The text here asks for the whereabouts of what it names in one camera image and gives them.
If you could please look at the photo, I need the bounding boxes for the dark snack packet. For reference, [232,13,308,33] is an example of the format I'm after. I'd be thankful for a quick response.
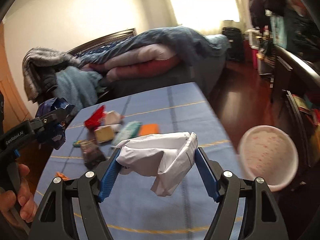
[80,140,106,170]

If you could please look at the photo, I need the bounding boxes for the white paper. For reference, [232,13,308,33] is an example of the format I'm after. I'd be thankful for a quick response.
[116,132,198,197]

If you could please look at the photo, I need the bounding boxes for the blue snack wrapper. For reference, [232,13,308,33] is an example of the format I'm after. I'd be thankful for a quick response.
[36,98,75,150]

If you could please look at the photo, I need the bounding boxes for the red snack wrapper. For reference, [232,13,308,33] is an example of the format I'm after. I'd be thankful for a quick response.
[84,105,105,131]

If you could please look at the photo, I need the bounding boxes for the orange small box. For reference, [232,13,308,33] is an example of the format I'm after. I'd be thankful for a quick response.
[138,124,160,137]

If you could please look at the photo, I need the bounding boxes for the orange toy dog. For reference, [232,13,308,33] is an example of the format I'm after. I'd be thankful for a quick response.
[55,172,70,181]

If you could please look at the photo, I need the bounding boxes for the pink speckled trash bin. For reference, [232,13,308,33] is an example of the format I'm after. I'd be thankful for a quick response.
[238,125,299,192]

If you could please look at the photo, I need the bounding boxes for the person's left hand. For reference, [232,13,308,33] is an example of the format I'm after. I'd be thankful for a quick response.
[1,164,37,226]

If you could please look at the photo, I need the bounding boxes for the wooden wardrobe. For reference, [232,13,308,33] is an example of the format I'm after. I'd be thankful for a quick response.
[0,22,31,132]

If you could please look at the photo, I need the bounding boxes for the yellow snack packet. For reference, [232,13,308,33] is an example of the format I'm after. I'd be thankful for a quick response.
[94,125,115,143]

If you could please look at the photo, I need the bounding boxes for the colourful candy wrapper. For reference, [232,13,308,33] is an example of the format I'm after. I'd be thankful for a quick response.
[73,139,96,148]

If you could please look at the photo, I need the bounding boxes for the white cup-shaped wrapper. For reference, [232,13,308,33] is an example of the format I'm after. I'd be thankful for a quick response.
[103,111,124,125]

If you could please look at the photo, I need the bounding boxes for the light blue fleece blanket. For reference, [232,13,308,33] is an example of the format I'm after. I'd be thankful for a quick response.
[53,66,103,115]

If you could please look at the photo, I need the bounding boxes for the pink red folded quilt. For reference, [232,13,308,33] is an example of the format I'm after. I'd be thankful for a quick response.
[81,44,181,82]

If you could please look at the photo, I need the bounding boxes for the starry navy pillow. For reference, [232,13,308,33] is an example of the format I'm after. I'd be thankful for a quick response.
[73,37,131,57]

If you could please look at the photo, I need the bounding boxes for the bed with dark base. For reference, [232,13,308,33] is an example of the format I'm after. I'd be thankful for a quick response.
[69,27,231,100]

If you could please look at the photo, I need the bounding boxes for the blue duvet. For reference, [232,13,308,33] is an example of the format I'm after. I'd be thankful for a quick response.
[74,26,231,66]

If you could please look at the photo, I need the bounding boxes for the black suitcase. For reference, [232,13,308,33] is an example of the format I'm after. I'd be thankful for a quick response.
[222,27,245,62]

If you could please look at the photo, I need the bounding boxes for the dark wooden dresser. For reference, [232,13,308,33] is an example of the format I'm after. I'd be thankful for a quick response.
[271,46,319,176]

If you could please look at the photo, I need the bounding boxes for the dark wooden headboard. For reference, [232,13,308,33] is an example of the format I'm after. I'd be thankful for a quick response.
[67,28,137,55]

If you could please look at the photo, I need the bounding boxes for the teal patterned bag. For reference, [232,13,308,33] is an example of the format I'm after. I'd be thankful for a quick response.
[270,14,289,49]

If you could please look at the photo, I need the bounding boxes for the white window curtain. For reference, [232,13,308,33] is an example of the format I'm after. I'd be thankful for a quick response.
[142,0,252,35]

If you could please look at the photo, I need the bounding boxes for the dark jacket on rack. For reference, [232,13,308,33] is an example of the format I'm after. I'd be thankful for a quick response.
[249,0,269,29]

